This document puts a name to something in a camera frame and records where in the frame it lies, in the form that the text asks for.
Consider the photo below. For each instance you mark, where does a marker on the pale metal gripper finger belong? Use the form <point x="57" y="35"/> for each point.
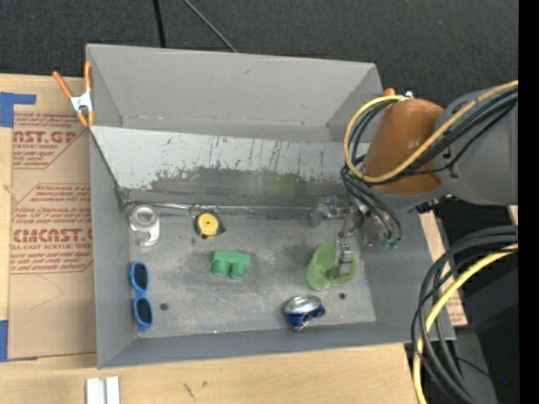
<point x="345" y="253"/>
<point x="332" y="212"/>

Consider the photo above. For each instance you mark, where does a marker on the green plastic cup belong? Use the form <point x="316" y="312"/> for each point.
<point x="320" y="272"/>

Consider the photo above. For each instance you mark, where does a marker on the blue crushed can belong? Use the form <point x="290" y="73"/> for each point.
<point x="301" y="307"/>

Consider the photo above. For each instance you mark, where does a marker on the green toy block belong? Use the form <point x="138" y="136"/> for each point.
<point x="229" y="262"/>

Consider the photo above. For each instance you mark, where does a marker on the yellow tape measure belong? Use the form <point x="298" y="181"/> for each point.
<point x="207" y="224"/>

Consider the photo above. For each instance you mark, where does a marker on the grey metal bin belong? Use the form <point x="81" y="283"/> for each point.
<point x="236" y="99"/>

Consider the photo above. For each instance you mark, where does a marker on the clear glass jar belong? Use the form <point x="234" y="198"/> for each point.
<point x="144" y="225"/>

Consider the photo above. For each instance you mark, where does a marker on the blue sunglasses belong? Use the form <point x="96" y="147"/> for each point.
<point x="142" y="309"/>

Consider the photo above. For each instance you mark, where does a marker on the brown cardboard board red print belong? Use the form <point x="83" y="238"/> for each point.
<point x="50" y="225"/>

